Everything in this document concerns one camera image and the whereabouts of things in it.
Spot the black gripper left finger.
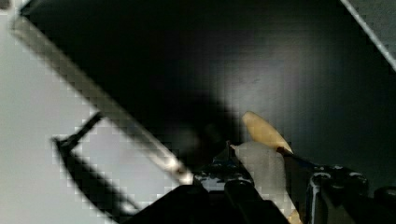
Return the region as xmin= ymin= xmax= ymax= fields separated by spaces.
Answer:
xmin=124 ymin=147 xmax=289 ymax=224

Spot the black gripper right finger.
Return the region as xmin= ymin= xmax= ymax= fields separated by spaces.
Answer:
xmin=276 ymin=147 xmax=395 ymax=224

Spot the peeled plush banana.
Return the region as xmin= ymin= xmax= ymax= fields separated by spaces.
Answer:
xmin=232 ymin=111 xmax=303 ymax=224

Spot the black toaster oven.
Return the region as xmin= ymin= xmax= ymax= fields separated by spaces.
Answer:
xmin=10 ymin=0 xmax=395 ymax=224

